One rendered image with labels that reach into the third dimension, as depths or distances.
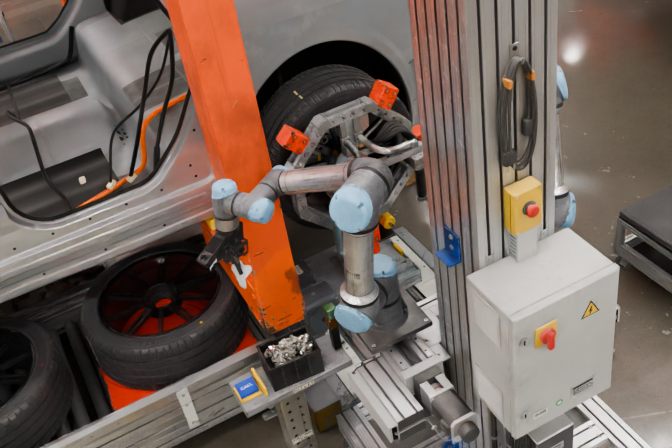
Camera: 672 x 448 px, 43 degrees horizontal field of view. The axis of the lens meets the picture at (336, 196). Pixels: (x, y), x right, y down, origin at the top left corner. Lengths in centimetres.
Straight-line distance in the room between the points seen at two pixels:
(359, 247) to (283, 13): 117
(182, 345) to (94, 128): 119
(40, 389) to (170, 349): 49
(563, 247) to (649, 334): 156
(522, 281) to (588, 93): 325
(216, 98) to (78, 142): 149
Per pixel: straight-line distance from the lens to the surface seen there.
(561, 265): 228
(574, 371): 244
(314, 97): 323
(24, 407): 335
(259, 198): 249
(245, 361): 334
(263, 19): 316
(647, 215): 389
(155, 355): 333
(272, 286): 305
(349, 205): 220
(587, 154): 484
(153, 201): 333
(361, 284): 243
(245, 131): 268
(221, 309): 338
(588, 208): 446
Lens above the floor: 276
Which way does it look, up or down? 36 degrees down
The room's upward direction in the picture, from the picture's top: 10 degrees counter-clockwise
